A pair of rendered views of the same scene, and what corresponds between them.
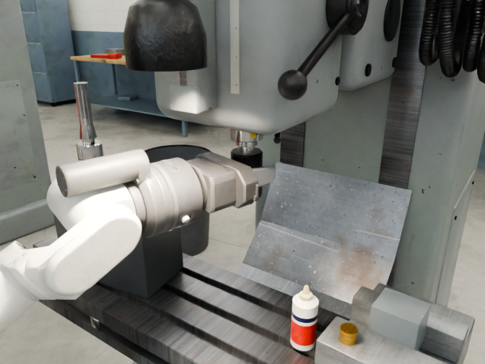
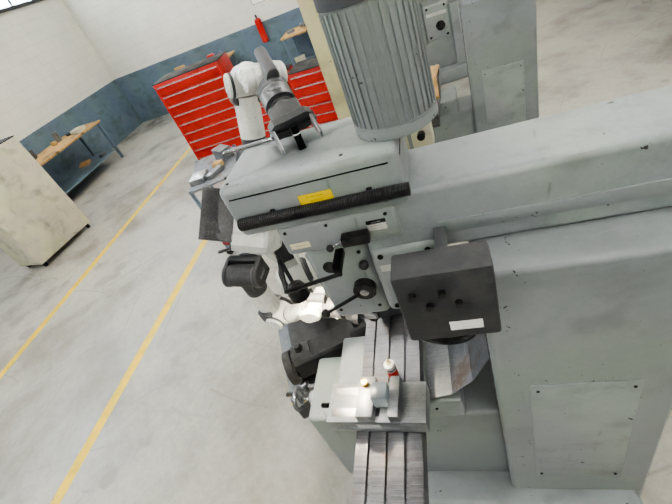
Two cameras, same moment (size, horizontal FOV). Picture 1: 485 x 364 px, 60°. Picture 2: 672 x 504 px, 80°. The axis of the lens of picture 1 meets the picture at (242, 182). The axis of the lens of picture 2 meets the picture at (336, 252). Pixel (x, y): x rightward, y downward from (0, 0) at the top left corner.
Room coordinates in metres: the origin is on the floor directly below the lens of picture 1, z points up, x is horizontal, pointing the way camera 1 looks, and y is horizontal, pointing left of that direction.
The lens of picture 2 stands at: (0.35, -0.98, 2.29)
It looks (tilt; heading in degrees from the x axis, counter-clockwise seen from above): 37 degrees down; 78
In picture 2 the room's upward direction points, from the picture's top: 24 degrees counter-clockwise
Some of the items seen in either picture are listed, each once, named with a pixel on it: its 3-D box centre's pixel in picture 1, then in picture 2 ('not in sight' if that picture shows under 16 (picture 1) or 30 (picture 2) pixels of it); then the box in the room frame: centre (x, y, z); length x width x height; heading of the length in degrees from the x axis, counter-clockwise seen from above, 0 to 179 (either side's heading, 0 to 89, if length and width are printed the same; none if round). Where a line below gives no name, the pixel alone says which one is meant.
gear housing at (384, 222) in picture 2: not in sight; (343, 207); (0.62, -0.03, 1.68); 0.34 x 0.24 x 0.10; 145
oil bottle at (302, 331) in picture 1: (304, 315); (390, 367); (0.54, -0.10, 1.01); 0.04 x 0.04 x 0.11
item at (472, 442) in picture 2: not in sight; (411, 414); (0.57, 0.01, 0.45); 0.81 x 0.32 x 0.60; 145
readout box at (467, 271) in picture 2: not in sight; (446, 295); (0.64, -0.45, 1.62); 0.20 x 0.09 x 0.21; 145
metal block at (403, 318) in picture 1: (398, 323); (380, 394); (0.45, -0.20, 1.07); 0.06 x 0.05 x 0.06; 53
